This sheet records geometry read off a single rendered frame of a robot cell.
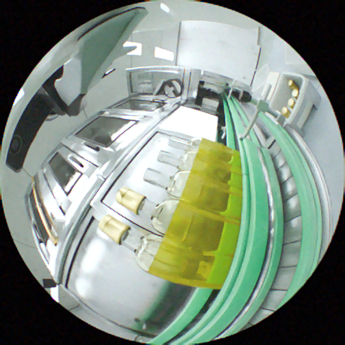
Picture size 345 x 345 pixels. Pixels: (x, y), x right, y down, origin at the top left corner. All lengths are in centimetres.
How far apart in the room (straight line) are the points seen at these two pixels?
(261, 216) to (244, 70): 393
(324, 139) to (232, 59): 373
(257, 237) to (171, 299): 32
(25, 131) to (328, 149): 52
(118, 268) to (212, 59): 416
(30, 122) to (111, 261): 37
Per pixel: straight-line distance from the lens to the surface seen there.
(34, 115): 17
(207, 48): 403
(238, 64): 396
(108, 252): 38
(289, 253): 20
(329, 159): 36
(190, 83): 114
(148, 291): 38
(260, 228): 16
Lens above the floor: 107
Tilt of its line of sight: 9 degrees up
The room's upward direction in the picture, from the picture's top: 69 degrees counter-clockwise
